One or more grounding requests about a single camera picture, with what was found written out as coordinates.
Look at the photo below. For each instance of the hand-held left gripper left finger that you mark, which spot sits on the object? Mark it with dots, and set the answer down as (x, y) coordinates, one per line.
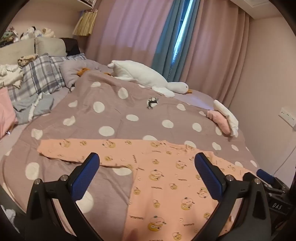
(85, 173)

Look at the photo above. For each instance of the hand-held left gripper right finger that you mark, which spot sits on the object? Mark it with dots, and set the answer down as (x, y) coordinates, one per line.
(208, 173)

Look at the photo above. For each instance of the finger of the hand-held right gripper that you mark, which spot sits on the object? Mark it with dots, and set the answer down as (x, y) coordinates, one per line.
(266, 175)

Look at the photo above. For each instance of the pink cartoon print baby garment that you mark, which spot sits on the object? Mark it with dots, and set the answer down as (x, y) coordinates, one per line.
(161, 185)

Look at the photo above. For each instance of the pink folded cloth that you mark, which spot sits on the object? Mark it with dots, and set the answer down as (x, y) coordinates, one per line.
(220, 120)

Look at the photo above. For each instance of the white folded cloth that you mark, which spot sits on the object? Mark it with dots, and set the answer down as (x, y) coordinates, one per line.
(227, 113)

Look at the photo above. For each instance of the mauve polka dot blanket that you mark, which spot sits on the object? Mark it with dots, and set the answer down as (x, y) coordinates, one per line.
(111, 111)

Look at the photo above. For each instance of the lavender bed sheet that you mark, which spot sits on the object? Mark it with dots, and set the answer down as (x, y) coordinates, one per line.
(57, 98)

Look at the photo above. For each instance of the grey-blue garment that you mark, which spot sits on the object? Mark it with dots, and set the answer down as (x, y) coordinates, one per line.
(30, 106)

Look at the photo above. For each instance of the brown plush toy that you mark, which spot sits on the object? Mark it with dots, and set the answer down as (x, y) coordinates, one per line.
(82, 71)

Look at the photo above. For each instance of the lavender pillow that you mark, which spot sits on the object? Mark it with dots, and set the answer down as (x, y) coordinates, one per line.
(71, 67)

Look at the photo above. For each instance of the grey plaid pillow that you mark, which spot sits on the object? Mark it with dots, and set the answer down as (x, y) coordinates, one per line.
(41, 74)

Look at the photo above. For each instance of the white goose plush toy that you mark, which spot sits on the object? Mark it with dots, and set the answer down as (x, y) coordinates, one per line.
(143, 74)

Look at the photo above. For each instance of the white printed garment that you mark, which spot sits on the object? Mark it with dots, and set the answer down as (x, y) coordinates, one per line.
(10, 75)

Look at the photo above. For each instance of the pink curtain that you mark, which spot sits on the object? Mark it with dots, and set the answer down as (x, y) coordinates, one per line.
(215, 46)
(129, 30)

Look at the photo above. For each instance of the dark cloth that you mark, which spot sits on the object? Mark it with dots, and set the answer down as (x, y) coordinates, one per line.
(71, 46)

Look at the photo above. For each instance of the leopard print cloth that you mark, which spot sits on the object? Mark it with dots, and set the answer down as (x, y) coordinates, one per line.
(26, 59)

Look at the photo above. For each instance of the beige headboard cushion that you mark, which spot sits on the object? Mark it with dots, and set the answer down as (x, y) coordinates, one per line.
(16, 49)
(49, 46)

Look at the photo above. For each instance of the blue curtain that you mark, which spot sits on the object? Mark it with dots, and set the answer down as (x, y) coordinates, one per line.
(166, 46)

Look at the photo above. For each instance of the cream plush toy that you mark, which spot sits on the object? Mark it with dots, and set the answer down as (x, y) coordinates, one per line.
(48, 32)

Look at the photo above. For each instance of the yellow fringed hanging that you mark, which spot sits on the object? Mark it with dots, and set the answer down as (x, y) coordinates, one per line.
(84, 23)

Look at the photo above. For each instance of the white wall socket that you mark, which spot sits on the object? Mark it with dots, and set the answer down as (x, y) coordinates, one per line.
(288, 117)

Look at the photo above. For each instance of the white wall shelf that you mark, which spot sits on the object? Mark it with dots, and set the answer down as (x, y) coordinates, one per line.
(84, 4)

